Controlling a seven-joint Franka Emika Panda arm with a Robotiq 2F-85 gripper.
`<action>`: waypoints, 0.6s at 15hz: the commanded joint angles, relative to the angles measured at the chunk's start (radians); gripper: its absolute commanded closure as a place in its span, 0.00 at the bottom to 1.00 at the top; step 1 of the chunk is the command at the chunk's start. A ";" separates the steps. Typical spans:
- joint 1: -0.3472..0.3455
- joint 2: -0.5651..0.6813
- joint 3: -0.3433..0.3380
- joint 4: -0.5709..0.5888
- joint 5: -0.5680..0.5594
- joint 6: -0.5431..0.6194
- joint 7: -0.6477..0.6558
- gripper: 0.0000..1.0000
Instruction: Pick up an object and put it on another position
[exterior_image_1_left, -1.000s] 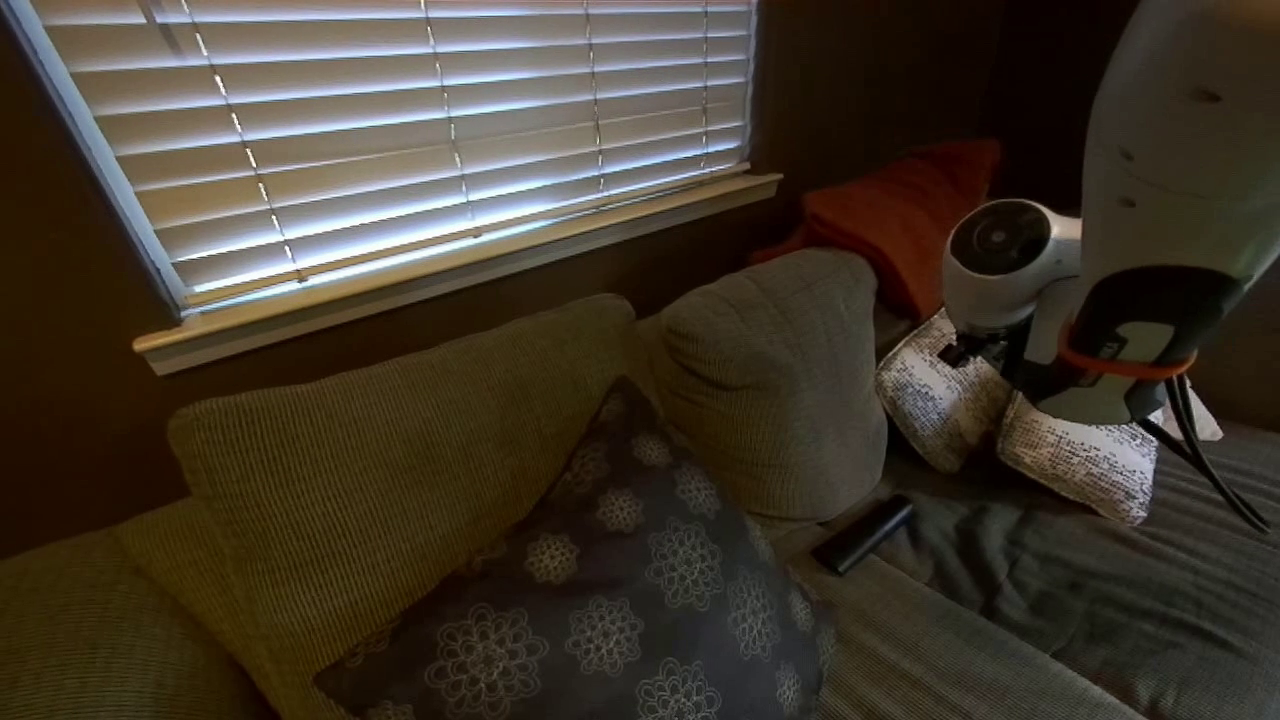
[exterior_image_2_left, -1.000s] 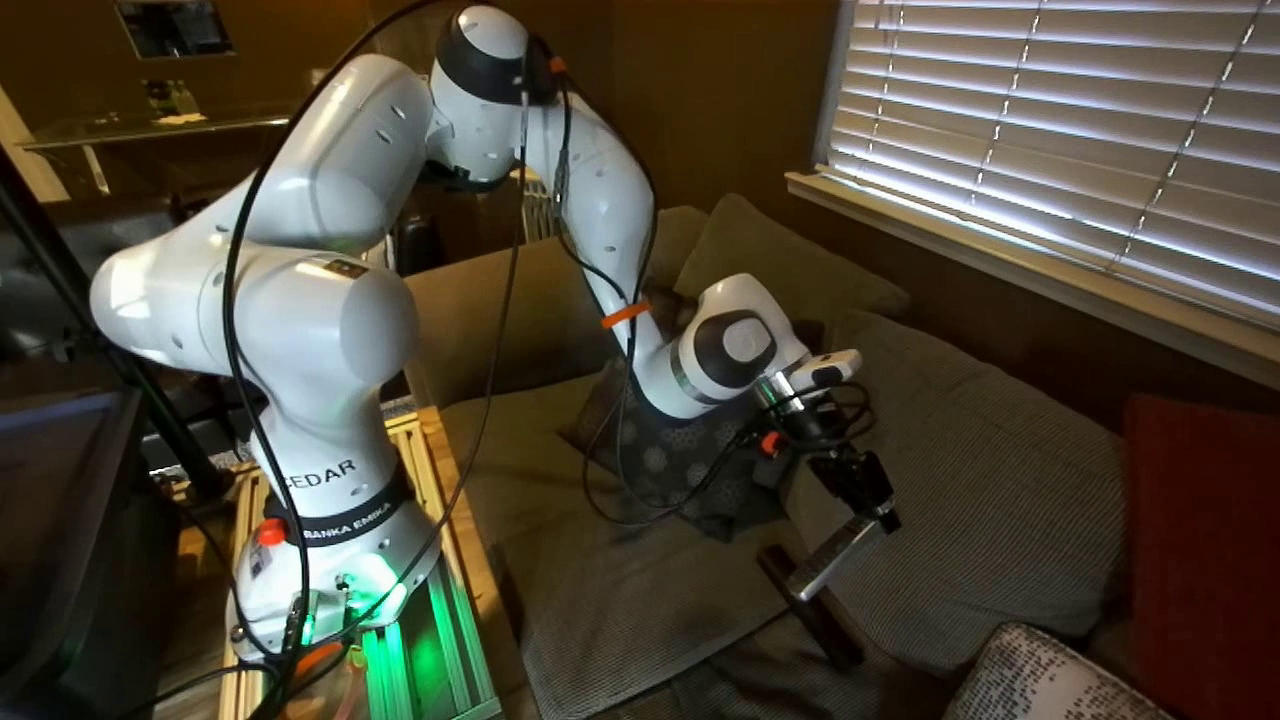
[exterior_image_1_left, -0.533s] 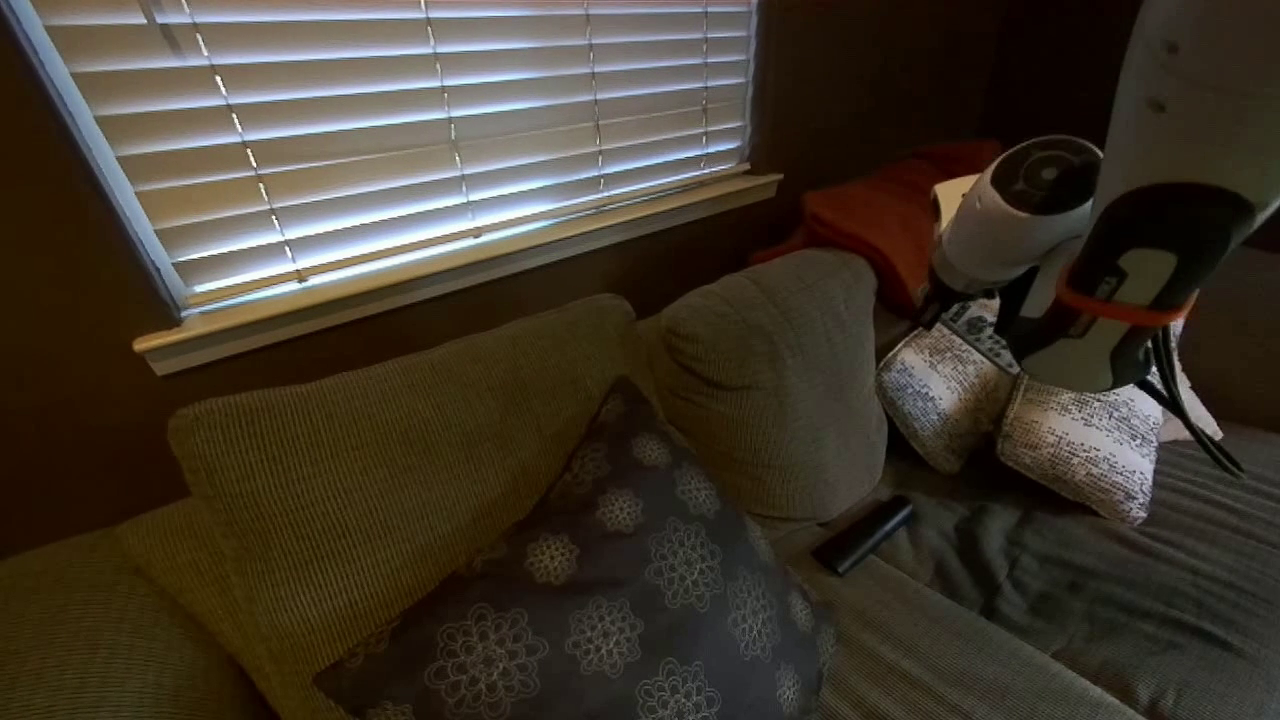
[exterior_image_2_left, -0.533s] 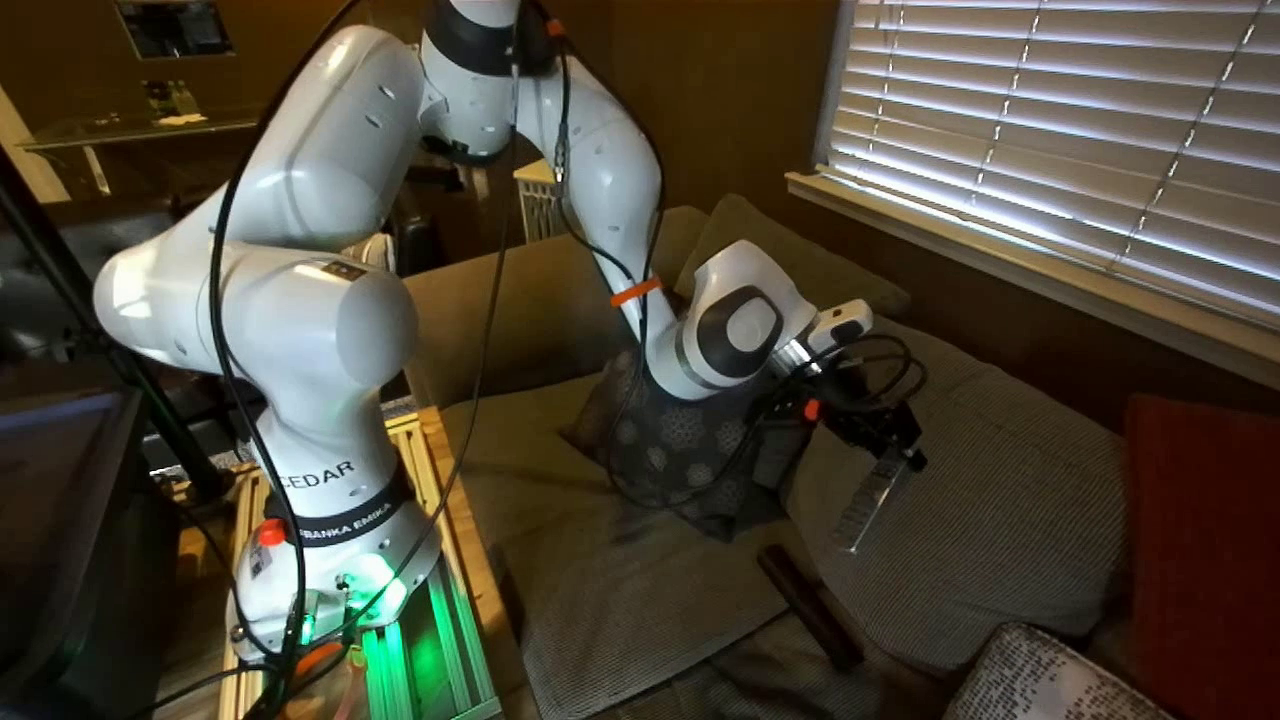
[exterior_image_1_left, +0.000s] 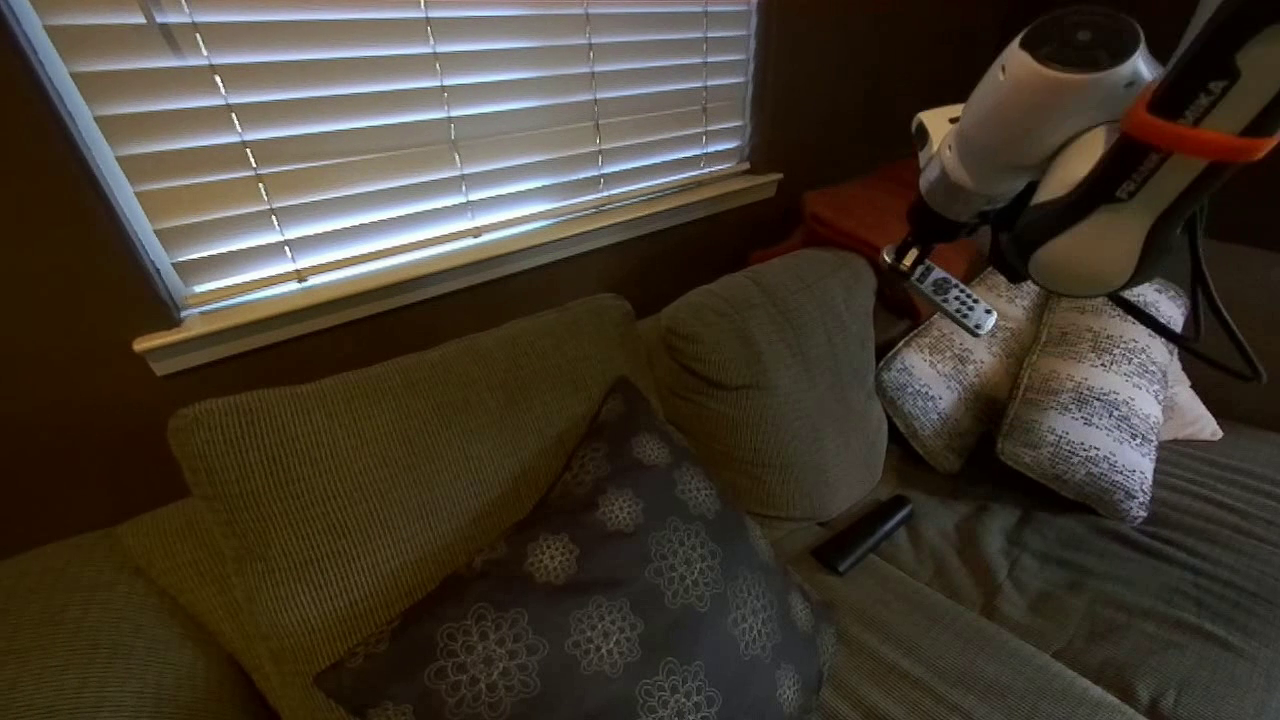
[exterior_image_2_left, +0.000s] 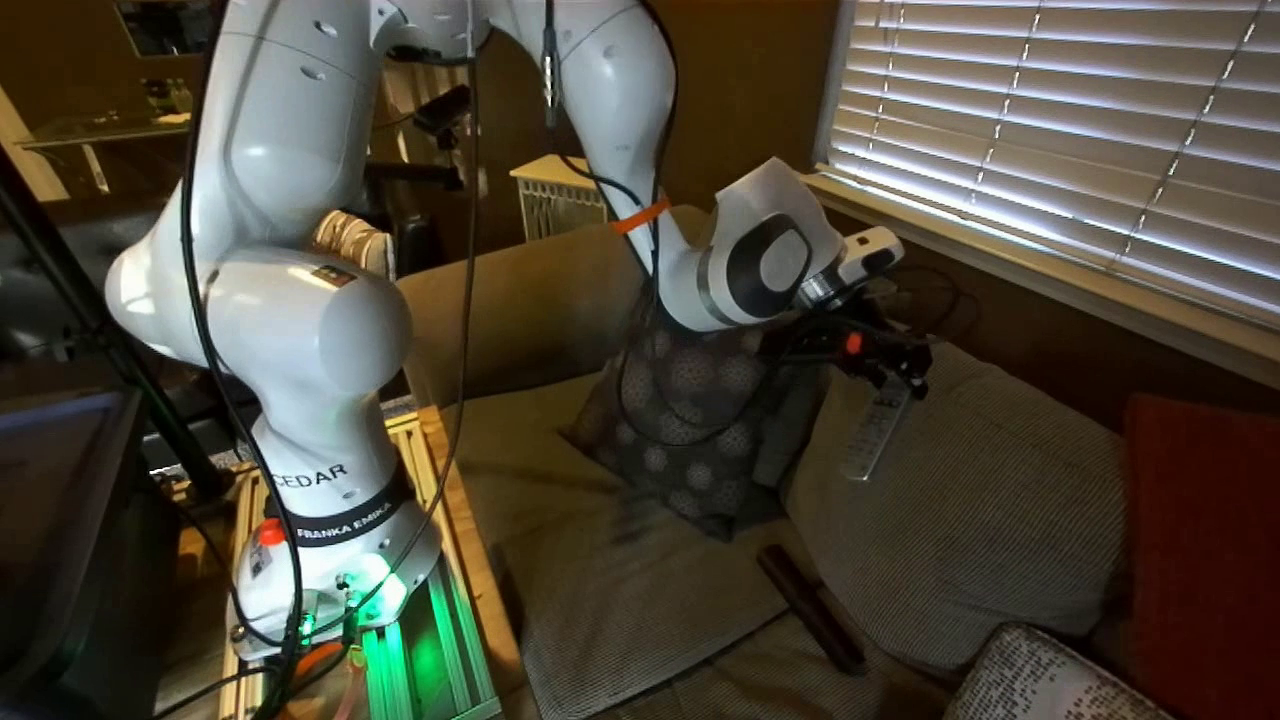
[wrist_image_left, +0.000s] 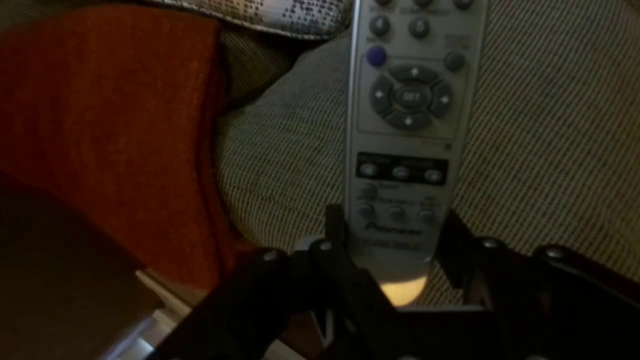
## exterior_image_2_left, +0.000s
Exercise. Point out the white window blinds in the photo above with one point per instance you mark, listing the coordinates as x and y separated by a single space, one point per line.
1066 135

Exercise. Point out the grey-green sofa back cushion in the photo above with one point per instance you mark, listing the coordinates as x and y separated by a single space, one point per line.
1000 523

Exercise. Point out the black monitor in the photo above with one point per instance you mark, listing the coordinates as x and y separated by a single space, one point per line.
64 560

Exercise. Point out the white grey speckled pillow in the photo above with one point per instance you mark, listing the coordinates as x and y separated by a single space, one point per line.
1052 683

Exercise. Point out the grey-green fabric sofa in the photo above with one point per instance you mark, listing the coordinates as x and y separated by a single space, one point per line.
561 533

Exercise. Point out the black remote control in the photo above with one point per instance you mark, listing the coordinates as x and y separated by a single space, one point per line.
812 608

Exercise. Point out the white window sill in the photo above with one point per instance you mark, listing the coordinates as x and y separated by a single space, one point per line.
1066 286

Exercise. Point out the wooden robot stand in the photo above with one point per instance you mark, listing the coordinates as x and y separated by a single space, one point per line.
444 465

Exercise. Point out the silver remote control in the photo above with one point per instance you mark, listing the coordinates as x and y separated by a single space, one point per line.
879 438

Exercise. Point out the wall shelf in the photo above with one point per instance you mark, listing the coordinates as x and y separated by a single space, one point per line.
107 135

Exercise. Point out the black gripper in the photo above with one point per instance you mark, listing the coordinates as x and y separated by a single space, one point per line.
860 335

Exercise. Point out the dark floral pattern pillow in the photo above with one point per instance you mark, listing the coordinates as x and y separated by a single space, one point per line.
694 427

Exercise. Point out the black tripod pole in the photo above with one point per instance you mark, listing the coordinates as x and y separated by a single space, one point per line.
55 260

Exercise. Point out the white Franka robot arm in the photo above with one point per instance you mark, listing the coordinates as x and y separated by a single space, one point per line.
292 335

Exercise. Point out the black camera on stand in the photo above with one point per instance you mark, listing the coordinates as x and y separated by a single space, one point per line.
444 122

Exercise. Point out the framed wall picture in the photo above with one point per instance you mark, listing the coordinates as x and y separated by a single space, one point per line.
160 25

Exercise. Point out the red pillow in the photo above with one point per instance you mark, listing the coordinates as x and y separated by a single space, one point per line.
1203 560

